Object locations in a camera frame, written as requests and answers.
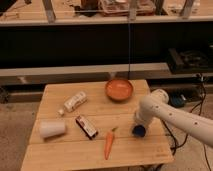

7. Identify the orange carrot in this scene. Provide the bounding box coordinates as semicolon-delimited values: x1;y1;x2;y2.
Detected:
104;127;116;159

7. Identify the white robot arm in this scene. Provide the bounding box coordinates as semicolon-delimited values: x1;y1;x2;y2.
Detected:
134;89;213;148

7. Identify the orange bowl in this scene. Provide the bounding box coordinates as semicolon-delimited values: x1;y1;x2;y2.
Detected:
105;78;133;101

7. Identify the dark chocolate bar wrapper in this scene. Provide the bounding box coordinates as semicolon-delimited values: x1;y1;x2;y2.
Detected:
75;116;98;139

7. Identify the white plastic bottle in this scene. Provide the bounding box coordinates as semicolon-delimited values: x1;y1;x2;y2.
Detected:
58;91;87;116

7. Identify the black box on shelf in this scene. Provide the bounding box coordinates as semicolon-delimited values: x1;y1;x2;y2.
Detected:
166;48;213;74

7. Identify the wooden shelf rack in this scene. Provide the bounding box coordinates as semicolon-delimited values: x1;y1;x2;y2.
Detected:
0;0;213;27

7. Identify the black hanging cable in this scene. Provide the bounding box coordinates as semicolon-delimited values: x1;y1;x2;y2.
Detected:
127;14;132;80

